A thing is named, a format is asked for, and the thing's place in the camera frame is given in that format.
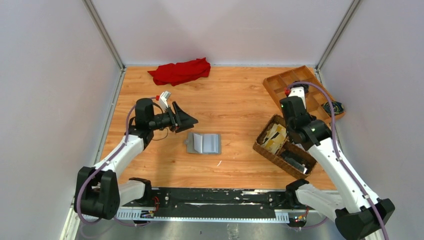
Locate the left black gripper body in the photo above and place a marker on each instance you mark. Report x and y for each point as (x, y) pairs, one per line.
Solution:
(177, 117)

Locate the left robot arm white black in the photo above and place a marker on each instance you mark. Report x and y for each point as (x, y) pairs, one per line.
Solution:
(122, 155)

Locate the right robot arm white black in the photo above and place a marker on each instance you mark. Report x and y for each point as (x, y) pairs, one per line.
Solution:
(357, 211)

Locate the cards in basket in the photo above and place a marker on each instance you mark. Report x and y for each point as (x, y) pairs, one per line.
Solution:
(274, 138)

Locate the woven wicker basket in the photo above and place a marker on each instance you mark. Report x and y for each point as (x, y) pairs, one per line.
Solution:
(291, 158)

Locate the black rolled belt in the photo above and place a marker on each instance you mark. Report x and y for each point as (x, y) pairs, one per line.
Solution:
(301, 86)

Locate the blue yellow rolled tie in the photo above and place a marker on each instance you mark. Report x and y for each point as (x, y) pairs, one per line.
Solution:
(337, 107)

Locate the red cloth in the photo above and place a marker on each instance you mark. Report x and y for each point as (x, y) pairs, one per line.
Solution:
(180, 73)

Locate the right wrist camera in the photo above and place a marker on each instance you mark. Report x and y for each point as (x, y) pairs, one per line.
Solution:
(295, 92)

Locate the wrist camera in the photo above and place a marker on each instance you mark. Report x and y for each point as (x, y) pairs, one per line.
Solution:
(295, 92)
(164, 97)

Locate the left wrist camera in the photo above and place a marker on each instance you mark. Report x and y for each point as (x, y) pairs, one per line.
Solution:
(164, 97)

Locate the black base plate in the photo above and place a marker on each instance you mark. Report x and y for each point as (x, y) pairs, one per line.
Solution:
(215, 204)

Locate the aluminium frame rail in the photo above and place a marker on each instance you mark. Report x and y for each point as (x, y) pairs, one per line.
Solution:
(105, 200)

